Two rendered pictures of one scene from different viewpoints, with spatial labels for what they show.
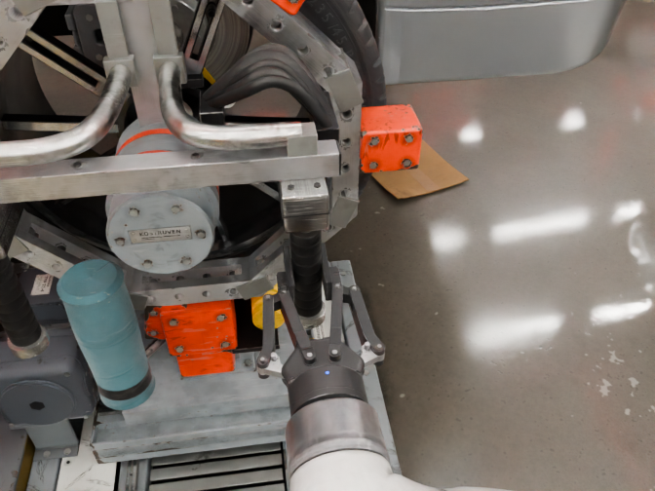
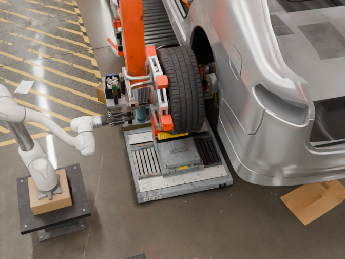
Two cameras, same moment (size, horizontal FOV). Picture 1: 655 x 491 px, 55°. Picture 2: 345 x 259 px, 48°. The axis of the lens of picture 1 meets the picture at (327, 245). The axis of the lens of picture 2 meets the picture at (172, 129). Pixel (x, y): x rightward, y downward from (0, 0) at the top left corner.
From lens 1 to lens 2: 258 cm
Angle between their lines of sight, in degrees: 58
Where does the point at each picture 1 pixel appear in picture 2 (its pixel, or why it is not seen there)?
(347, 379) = (103, 118)
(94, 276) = not seen: hidden behind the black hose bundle
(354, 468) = (89, 118)
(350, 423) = (95, 118)
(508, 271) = (248, 236)
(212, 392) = (163, 146)
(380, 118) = (166, 118)
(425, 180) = (298, 208)
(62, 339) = not seen: hidden behind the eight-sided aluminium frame
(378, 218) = (268, 192)
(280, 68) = (141, 91)
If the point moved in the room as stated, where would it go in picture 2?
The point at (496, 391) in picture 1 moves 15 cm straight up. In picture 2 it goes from (190, 226) to (191, 217)
